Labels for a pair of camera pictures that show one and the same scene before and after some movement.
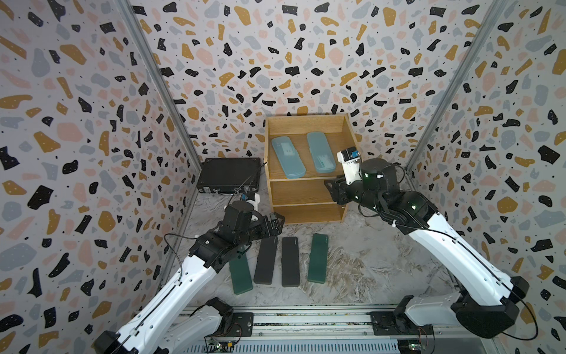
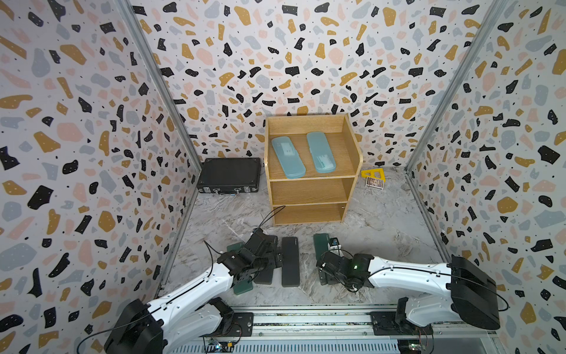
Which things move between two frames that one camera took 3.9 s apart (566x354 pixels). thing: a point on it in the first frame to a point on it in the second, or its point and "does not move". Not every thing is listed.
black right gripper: x=343 y=189 to x=326 y=280
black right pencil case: x=290 y=262 does not move
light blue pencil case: x=321 y=152 does not move
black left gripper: x=276 y=226 to x=270 y=254
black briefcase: x=228 y=175 does not move
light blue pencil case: x=288 y=158 does not move
